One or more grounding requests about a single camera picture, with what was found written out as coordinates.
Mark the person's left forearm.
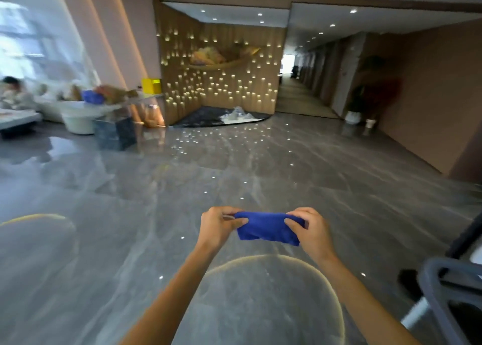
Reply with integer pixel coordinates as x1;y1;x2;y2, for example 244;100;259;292
119;242;223;345

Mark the dark stone platform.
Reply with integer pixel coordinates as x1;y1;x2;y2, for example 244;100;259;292
173;106;272;128

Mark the brown bag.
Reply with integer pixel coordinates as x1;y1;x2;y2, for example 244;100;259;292
94;85;138;104

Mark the low white table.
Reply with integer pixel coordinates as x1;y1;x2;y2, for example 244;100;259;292
0;109;43;138

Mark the person's left hand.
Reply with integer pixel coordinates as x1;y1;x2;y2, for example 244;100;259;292
197;206;249;253

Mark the white rock sculpture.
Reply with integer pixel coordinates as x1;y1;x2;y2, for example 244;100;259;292
220;107;264;125

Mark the yellow box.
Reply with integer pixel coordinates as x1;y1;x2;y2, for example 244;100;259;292
141;78;162;95

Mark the white sofa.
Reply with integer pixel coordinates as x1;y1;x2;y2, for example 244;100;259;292
34;84;83;123

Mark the person's right hand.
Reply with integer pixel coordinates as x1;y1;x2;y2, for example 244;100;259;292
284;207;337;263

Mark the potted plant with white pot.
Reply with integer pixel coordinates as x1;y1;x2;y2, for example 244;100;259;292
344;56;402;125

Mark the blue cloth bundle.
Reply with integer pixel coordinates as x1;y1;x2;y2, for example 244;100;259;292
81;90;105;105

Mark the dark marble block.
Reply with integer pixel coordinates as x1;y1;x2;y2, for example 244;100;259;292
93;116;137;152

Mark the person's right forearm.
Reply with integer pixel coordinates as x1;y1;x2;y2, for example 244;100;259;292
316;251;421;345

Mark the white round table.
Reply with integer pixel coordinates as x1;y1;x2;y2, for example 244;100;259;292
56;99;127;135

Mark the golden wall sculpture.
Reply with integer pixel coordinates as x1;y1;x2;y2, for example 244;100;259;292
185;44;261;71

